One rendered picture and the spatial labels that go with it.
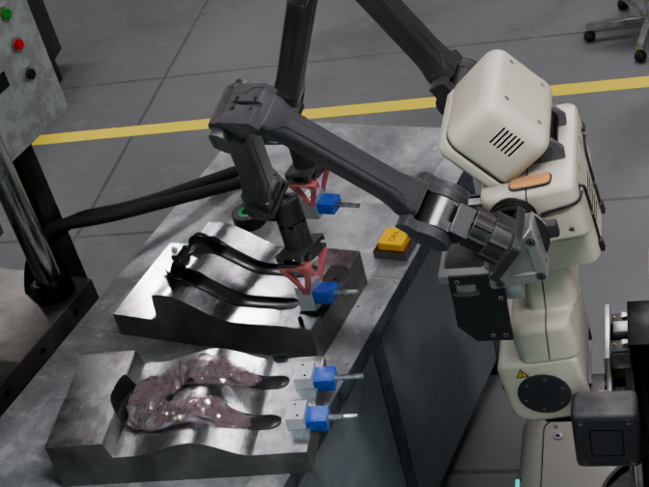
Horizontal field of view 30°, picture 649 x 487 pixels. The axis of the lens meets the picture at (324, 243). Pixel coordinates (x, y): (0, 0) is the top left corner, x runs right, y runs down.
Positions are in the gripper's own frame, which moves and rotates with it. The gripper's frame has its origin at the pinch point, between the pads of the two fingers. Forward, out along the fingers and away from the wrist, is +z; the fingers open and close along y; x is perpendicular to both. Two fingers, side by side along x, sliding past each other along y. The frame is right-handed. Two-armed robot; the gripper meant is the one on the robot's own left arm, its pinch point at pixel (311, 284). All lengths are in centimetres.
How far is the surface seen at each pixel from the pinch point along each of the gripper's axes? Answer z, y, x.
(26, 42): -52, -30, -78
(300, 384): 11.3, 19.2, 3.8
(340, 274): 5.1, -13.6, -1.5
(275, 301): 4.3, -1.0, -10.7
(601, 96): 53, -240, -13
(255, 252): -1.0, -14.1, -21.5
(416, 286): 23.4, -40.9, 0.4
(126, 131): 30, -200, -206
